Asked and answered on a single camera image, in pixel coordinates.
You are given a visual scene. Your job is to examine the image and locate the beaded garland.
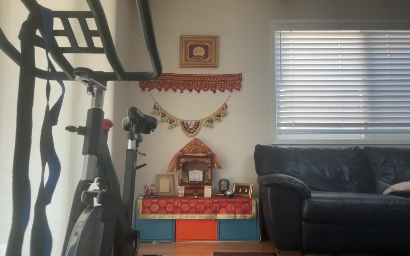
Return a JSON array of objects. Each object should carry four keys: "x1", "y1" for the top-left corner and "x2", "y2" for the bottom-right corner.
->
[{"x1": 150, "y1": 94, "x2": 231, "y2": 138}]

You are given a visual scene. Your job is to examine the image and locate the wooden shrine with canopy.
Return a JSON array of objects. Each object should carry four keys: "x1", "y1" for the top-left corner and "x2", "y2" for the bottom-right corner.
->
[{"x1": 167, "y1": 138, "x2": 223, "y2": 198}]

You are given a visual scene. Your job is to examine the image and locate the dark idol plaque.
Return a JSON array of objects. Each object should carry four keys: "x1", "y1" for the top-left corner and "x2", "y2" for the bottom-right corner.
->
[{"x1": 217, "y1": 178, "x2": 230, "y2": 196}]

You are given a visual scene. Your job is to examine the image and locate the red gold patterned cloth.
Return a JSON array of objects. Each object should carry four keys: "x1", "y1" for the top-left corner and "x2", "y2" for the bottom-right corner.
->
[{"x1": 137, "y1": 197, "x2": 257, "y2": 219}]

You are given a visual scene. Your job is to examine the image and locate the small figurines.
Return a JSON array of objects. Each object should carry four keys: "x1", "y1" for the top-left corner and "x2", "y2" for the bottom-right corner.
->
[{"x1": 142, "y1": 184, "x2": 160, "y2": 198}]

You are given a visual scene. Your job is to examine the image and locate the blue and orange cabinet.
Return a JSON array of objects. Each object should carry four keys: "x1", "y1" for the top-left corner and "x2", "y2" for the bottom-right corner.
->
[{"x1": 133, "y1": 198, "x2": 261, "y2": 243}]

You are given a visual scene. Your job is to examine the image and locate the black exercise bike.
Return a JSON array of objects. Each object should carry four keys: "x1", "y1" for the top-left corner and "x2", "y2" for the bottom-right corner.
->
[{"x1": 0, "y1": 0, "x2": 163, "y2": 256}]

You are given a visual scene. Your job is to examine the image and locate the sheer white curtain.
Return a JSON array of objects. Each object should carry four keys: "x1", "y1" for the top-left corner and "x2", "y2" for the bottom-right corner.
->
[{"x1": 0, "y1": 0, "x2": 116, "y2": 256}]

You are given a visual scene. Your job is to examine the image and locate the black leather sofa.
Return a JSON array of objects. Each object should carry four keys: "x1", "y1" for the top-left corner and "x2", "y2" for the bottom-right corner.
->
[{"x1": 254, "y1": 144, "x2": 410, "y2": 255}]

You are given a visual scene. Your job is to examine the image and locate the white window blind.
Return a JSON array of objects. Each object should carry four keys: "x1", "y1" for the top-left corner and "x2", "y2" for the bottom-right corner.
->
[{"x1": 272, "y1": 21, "x2": 410, "y2": 144}]

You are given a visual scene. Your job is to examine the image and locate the red embroidered wall hanging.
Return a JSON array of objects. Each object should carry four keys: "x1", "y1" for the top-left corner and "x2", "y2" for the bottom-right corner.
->
[{"x1": 139, "y1": 73, "x2": 243, "y2": 94}]

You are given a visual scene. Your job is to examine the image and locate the pale picture frame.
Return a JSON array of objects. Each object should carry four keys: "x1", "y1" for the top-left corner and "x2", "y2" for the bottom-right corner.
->
[{"x1": 155, "y1": 174, "x2": 175, "y2": 196}]

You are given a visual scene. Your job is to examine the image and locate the small gold picture frame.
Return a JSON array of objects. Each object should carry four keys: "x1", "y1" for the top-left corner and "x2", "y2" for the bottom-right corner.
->
[{"x1": 232, "y1": 182, "x2": 253, "y2": 198}]

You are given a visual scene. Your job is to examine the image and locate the gold framed wall picture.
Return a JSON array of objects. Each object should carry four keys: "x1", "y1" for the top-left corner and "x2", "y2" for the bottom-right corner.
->
[{"x1": 179, "y1": 34, "x2": 219, "y2": 69}]

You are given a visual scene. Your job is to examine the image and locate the blue black strap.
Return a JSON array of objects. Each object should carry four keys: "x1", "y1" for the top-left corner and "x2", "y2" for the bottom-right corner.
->
[
  {"x1": 31, "y1": 5, "x2": 66, "y2": 256},
  {"x1": 6, "y1": 14, "x2": 36, "y2": 256}
]

